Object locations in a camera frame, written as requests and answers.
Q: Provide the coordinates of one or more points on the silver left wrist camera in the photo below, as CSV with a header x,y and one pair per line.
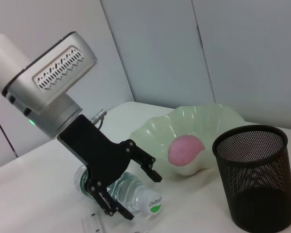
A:
x,y
51,72

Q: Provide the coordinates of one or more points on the pink peach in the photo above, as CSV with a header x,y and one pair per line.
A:
x,y
184,150

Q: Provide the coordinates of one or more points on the clear plastic ruler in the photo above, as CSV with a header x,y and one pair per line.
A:
x,y
93,223

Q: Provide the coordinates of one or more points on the black mesh pen holder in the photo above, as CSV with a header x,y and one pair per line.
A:
x,y
257,189

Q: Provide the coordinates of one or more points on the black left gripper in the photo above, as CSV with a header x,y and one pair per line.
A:
x,y
94,150

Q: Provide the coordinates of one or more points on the clear water bottle green label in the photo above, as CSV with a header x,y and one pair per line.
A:
x,y
131,187

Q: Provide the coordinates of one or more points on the pale green wavy glass plate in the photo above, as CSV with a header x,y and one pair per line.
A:
x,y
208,121

